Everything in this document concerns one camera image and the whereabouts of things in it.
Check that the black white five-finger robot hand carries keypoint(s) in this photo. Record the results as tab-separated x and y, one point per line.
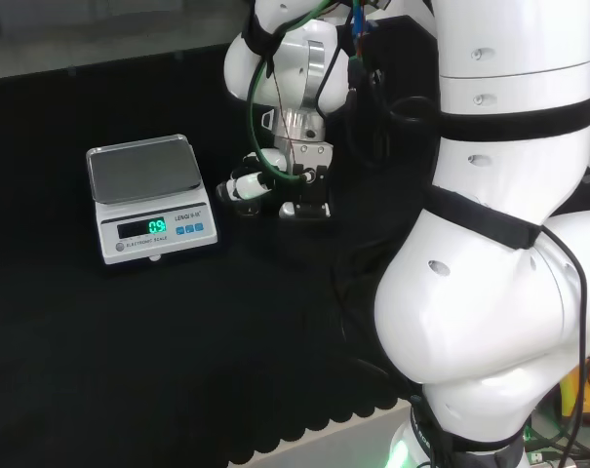
309	166

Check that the small clear glass beaker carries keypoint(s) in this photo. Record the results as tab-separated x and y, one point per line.
249	208

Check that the white electronic balance steel pan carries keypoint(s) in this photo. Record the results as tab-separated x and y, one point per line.
148	195

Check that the black scalloped bench cloth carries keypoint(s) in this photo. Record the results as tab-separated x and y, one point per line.
177	341

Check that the yellow stop button box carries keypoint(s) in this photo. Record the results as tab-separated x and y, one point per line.
589	385

